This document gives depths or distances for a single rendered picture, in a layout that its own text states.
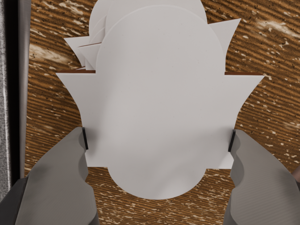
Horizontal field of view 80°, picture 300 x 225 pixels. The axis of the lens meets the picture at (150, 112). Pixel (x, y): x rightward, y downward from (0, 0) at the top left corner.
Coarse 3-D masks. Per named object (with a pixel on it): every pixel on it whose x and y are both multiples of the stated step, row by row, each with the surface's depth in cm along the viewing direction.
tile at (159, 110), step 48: (144, 48) 10; (192, 48) 10; (96, 96) 11; (144, 96) 11; (192, 96) 11; (240, 96) 11; (96, 144) 13; (144, 144) 13; (192, 144) 13; (144, 192) 15
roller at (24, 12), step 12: (24, 0) 17; (24, 12) 18; (24, 24) 18; (24, 36) 19; (24, 48) 19; (24, 60) 20; (24, 72) 20; (24, 84) 21; (24, 96) 22; (24, 108) 23; (24, 120) 23; (24, 132) 24; (24, 144) 25; (24, 156) 26; (24, 168) 27
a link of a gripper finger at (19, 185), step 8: (16, 184) 7; (24, 184) 7; (8, 192) 7; (16, 192) 7; (8, 200) 7; (16, 200) 7; (0, 208) 6; (8, 208) 6; (16, 208) 6; (0, 216) 6; (8, 216) 6; (16, 216) 6; (0, 224) 6; (8, 224) 6
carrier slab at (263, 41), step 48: (48, 0) 16; (96, 0) 16; (240, 0) 16; (288, 0) 16; (48, 48) 18; (240, 48) 17; (288, 48) 17; (48, 96) 20; (288, 96) 20; (48, 144) 23; (288, 144) 22; (96, 192) 27; (192, 192) 27
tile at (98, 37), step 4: (104, 28) 14; (100, 32) 14; (104, 32) 14; (96, 36) 14; (100, 36) 14; (104, 36) 14; (92, 40) 14; (96, 40) 14; (100, 40) 14; (88, 64) 15; (88, 68) 16; (92, 68) 16
